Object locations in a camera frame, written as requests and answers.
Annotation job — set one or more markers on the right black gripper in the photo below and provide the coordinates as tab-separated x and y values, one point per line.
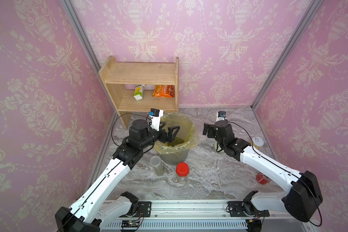
212	129

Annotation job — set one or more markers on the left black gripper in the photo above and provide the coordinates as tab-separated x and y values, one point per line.
170	137

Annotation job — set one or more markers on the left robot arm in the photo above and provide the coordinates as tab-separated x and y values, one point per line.
88	214

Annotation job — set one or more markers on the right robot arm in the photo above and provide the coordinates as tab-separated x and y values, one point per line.
301	195

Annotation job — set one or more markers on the green mung beans pile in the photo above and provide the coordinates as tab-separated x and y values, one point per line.
176	141

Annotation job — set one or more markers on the yellow plastic bin liner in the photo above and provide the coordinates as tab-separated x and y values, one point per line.
188	132

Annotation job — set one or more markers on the white lid glass jar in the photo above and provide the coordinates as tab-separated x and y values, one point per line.
156	164

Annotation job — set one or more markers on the white lid yellow jar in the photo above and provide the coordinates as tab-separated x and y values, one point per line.
257	142

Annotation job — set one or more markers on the orange snack bag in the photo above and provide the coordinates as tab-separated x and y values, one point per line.
165	91

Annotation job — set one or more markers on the red lid glass jar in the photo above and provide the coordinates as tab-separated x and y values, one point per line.
182	171

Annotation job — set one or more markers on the green white juice carton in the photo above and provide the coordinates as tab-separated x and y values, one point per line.
139	92

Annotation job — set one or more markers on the wooden two-tier shelf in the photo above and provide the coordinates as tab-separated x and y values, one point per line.
116	75

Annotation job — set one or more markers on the red can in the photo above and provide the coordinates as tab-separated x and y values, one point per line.
262	179

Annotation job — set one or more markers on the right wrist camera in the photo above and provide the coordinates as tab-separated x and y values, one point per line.
221	115

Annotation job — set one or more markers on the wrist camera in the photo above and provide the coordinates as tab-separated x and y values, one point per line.
155	115
221	115

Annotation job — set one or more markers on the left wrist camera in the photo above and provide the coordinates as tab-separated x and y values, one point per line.
155	115

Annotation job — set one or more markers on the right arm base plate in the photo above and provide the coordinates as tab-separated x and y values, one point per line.
241	209

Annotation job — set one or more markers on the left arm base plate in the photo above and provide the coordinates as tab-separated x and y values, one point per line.
143	209

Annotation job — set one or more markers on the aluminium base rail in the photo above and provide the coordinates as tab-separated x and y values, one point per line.
204	216

